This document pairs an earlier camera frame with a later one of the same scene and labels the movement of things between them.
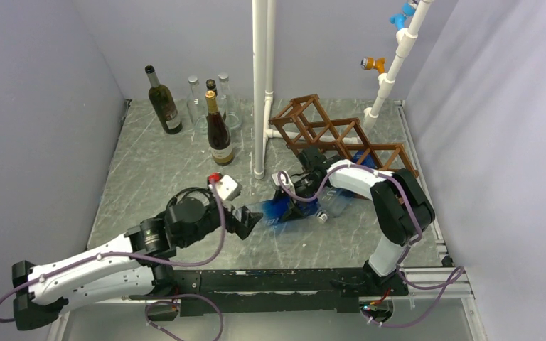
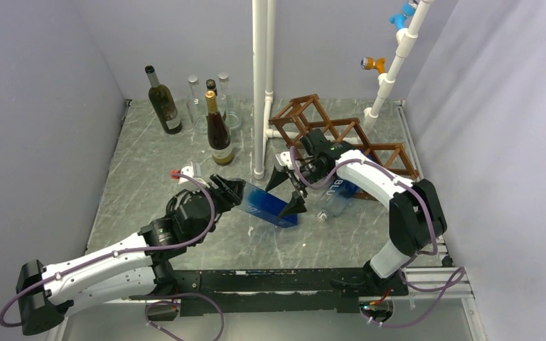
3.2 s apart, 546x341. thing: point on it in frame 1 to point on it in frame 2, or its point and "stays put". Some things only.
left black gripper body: (231, 221) to (222, 200)
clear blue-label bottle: (335, 199) stays put
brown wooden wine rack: (307, 123) stays put
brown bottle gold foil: (221, 149) stays put
